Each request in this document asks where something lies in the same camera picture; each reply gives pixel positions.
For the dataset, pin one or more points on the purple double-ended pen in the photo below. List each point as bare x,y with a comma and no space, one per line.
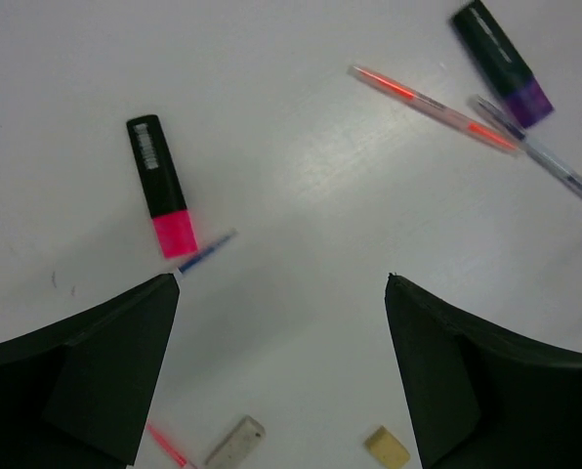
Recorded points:
544,157

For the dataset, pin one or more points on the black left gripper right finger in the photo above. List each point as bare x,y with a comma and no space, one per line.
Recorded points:
480,395

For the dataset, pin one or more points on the pink black highlighter marker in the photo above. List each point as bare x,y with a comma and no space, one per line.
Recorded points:
163,193

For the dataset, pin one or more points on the purple black highlighter marker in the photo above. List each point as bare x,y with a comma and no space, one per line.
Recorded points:
510,79

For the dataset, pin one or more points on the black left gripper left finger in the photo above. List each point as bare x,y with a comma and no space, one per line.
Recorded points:
76,393

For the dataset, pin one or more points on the grey white eraser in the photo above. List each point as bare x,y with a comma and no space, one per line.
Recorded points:
234,448

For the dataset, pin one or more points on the tan eraser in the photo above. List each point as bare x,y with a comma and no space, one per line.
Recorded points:
386,449

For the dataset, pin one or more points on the blue ballpoint pen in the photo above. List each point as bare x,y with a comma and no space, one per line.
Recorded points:
203,254

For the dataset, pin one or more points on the orange double-ended pen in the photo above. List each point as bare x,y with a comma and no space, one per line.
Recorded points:
440,113

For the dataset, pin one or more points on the pink double-ended pen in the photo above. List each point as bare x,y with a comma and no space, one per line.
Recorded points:
168,447

